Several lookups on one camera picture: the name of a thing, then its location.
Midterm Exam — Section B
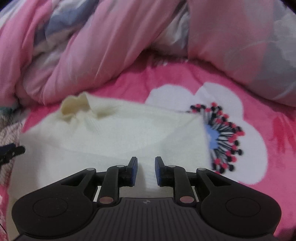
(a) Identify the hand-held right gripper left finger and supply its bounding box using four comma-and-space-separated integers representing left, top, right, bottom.
61, 156, 139, 207

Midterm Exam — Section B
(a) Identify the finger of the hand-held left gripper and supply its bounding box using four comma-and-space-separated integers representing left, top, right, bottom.
0, 143, 26, 163

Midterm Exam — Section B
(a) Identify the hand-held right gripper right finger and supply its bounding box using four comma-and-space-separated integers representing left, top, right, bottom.
154, 156, 232, 206

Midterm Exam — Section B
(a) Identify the cream deer print sweater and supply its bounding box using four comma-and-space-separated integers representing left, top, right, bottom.
9, 91, 212, 202

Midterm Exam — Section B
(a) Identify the beige houndstooth sweater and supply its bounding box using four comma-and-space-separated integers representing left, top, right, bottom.
0, 105, 25, 186

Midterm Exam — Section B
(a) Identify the pink floral bed blanket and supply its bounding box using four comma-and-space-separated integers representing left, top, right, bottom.
0, 50, 296, 241

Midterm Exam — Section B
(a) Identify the pink and grey quilt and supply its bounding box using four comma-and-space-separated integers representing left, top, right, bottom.
0, 0, 296, 107

